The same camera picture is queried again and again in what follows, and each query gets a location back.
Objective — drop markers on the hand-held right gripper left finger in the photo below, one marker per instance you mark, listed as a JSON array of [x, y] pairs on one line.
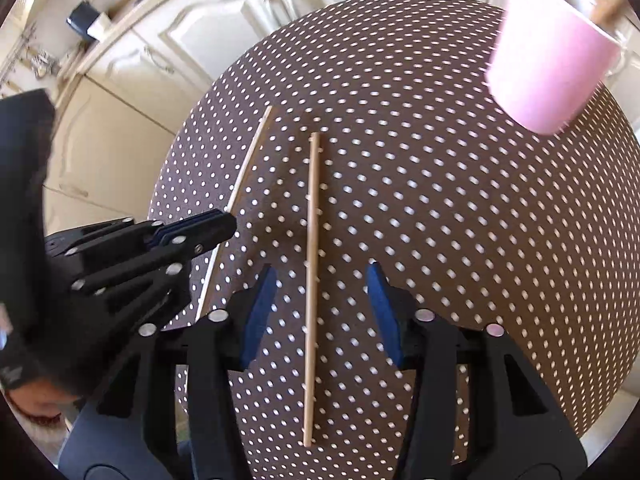
[[260, 310]]

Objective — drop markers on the person's left forearm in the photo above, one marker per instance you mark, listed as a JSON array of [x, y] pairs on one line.
[[35, 402]]

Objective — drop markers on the hanging metal utensils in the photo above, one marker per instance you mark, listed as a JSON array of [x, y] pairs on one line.
[[37, 62]]

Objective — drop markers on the light wooden chopstick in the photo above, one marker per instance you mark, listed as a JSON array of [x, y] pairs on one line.
[[252, 152], [312, 285]]

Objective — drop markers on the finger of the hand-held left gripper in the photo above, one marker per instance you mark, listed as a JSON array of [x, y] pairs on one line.
[[190, 224], [210, 237]]

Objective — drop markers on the pink cup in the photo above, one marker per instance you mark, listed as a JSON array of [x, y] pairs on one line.
[[545, 55]]

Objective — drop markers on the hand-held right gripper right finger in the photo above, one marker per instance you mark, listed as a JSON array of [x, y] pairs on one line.
[[385, 310]]

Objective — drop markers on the cream lower kitchen cabinet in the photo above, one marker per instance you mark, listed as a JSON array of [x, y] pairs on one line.
[[210, 25]]

